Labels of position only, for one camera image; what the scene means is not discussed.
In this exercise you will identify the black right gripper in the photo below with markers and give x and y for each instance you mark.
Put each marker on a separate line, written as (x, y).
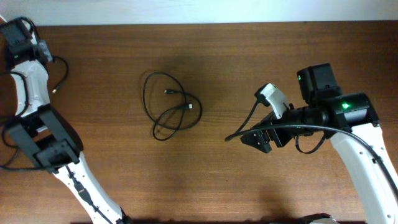
(273, 135)

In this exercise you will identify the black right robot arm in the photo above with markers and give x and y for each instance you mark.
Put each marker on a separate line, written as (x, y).
(349, 122)

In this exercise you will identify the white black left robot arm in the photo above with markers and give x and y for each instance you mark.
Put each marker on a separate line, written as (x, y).
(38, 129)

